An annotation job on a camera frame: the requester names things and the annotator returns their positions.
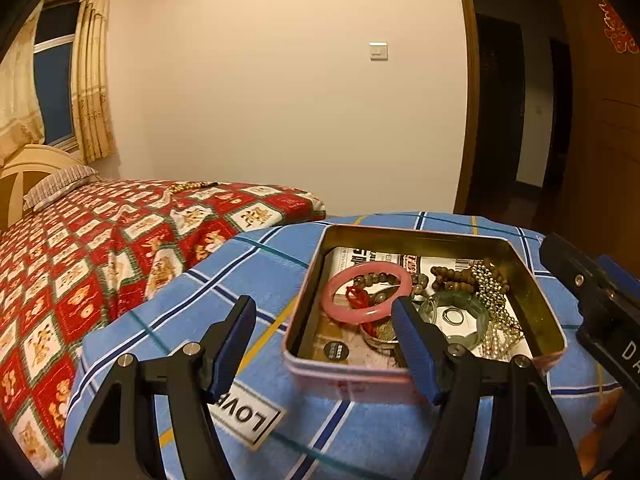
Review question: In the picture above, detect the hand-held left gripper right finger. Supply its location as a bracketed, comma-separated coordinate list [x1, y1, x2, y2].
[391, 296, 585, 480]

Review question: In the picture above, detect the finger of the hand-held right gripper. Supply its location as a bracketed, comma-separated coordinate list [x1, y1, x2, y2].
[539, 232, 608, 331]
[597, 254, 640, 306]

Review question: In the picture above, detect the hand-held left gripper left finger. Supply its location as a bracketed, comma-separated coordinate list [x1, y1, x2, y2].
[60, 295, 257, 480]

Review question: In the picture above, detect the silver bangle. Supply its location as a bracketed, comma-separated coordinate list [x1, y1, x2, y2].
[359, 320, 401, 349]

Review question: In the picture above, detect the pink bangle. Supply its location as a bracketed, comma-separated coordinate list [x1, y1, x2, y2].
[321, 262, 413, 323]

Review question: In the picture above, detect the green glass bangle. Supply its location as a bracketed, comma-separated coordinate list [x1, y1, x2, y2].
[419, 291, 493, 348]

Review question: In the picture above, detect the white pearl necklace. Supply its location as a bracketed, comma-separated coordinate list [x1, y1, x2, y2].
[479, 310, 526, 361]

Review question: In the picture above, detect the pink metal tin box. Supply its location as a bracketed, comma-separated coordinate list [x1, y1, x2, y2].
[281, 223, 568, 403]

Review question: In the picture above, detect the silver ball bead necklace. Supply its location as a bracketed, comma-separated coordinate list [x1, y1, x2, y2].
[472, 260, 512, 322]

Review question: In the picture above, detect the red string charm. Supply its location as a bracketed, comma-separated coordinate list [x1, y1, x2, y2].
[346, 282, 381, 336]

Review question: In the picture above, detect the brown wooden bead bracelet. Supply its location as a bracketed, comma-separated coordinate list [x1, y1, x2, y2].
[430, 259, 511, 293]

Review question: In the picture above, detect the dark bead bracelet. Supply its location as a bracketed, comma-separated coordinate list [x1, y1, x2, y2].
[352, 269, 431, 302]

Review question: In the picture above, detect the blue plaid blanket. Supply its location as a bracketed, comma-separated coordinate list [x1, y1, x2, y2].
[62, 211, 640, 480]

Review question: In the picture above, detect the wooden wardrobe door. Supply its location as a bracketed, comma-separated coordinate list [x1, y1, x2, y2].
[555, 0, 640, 281]

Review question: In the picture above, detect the red patterned bedspread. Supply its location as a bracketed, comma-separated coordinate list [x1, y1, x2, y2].
[0, 180, 327, 478]

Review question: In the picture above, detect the red paper-cut decoration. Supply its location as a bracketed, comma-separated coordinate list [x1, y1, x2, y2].
[597, 0, 640, 56]

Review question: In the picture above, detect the striped pillow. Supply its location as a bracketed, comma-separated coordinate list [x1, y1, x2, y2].
[22, 165, 101, 212]

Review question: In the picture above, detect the cream wooden headboard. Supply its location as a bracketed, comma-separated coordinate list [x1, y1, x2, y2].
[0, 144, 86, 233]

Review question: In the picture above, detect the beige patterned curtain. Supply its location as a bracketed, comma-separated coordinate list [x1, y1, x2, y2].
[0, 10, 46, 158]
[70, 0, 118, 163]

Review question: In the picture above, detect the window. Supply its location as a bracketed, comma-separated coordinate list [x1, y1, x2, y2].
[31, 0, 83, 153]

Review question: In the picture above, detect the thin teal strap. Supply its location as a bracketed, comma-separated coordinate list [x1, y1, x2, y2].
[140, 235, 381, 468]

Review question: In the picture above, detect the brown bead necklace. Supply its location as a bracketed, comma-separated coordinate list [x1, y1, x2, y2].
[167, 181, 218, 194]

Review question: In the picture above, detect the wooden door frame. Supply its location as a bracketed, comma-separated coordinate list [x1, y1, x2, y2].
[452, 0, 481, 216]

